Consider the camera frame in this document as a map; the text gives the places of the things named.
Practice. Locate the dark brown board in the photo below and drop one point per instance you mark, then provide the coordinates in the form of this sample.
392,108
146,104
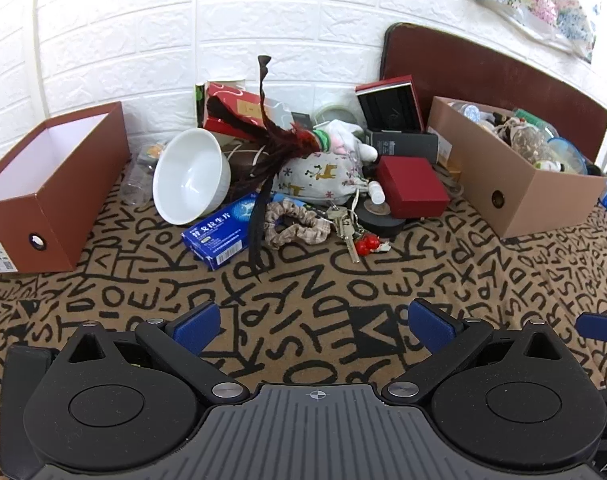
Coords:
483,70

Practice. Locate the letter print mat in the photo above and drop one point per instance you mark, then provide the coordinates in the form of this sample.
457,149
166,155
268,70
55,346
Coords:
303,280

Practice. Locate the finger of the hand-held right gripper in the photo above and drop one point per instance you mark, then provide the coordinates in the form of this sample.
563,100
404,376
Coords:
601,327

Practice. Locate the clear crumpled bottle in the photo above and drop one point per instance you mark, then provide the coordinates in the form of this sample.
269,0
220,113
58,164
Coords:
466,111

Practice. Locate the blue medicine box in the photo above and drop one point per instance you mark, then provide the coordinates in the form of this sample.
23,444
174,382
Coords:
218,240

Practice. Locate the mesh bag of dried bits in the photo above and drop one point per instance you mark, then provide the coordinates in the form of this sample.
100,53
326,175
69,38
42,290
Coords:
531,145

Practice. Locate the blue rimmed clear container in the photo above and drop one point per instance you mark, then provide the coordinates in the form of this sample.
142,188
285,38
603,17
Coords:
571,155

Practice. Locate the beige checked scrunchie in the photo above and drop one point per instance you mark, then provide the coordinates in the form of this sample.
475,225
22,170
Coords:
303,232

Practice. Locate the black rectangular box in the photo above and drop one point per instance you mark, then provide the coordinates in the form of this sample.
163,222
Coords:
408,145

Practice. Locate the red cherry charm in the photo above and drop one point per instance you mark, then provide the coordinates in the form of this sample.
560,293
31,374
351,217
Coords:
366,245

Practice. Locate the red square box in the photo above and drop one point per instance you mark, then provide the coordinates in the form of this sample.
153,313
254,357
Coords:
413,187

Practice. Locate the black tape roll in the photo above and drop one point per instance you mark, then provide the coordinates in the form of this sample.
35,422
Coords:
378,224

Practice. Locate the white ceramic bowl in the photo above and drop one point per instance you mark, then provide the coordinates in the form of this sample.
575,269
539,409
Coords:
193,175

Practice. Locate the clear plastic bottle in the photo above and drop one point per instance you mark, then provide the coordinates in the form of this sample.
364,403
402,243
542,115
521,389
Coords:
138,180

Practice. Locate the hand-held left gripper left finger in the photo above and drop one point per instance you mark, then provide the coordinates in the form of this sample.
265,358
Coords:
196,330

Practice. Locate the white plush toy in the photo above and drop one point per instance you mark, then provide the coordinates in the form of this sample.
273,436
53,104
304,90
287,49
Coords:
343,135

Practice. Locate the brown striped ball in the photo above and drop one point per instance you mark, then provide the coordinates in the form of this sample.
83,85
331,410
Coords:
238,160

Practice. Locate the red and gold gift box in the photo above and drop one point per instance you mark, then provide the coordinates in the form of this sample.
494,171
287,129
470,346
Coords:
228,97

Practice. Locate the dark brown storage box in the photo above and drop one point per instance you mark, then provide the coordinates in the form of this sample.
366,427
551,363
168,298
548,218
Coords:
58,220

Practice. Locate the dark red feather toy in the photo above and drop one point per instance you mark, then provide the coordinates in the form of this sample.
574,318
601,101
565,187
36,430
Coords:
283,142

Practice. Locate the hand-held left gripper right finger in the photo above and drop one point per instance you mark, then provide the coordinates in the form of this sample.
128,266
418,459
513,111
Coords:
433,327

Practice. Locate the tan cardboard box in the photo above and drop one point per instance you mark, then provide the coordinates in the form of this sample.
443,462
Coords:
533,205

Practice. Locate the grey foil packet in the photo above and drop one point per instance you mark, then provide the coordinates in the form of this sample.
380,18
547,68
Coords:
293,117

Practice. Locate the small brown box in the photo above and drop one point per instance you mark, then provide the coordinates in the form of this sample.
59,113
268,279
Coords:
454,170

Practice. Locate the small white bottle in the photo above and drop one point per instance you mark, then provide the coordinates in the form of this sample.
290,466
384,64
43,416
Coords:
376,191

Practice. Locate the silver key bunch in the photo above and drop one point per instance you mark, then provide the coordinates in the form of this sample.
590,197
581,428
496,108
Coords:
344,230

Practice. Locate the black and red open case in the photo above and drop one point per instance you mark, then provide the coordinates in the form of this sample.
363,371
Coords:
388,105

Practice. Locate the dark green box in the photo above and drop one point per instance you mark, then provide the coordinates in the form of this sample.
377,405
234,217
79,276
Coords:
199,105

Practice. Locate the pale green tape roll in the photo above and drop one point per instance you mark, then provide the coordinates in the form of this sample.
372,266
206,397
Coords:
323,110

